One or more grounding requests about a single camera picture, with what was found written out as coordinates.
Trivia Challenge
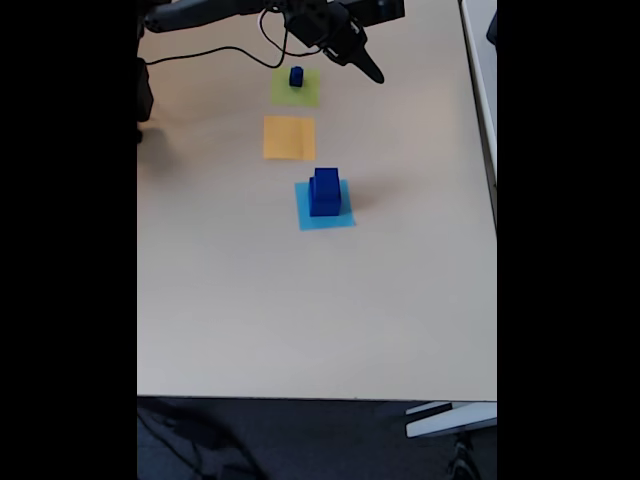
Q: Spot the orange paper square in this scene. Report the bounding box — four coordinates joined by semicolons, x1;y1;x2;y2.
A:
262;115;317;162

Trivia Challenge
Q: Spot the white table foot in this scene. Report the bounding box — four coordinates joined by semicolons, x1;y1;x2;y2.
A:
404;400;498;440

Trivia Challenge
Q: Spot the green paper square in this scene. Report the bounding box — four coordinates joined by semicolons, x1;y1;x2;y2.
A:
270;66;322;108

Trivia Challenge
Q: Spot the light blue paper square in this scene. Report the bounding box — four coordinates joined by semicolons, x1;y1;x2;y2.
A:
294;180;357;232

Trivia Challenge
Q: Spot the largest blue cube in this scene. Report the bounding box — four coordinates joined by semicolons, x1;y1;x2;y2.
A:
308;178;351;219

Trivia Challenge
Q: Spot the large blue cube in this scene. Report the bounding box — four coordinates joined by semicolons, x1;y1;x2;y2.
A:
313;167;341;201

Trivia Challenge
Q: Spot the white side desk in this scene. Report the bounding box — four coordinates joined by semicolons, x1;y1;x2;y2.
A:
458;0;498;231

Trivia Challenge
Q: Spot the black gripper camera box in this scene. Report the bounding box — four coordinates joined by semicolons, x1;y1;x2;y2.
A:
343;0;406;27

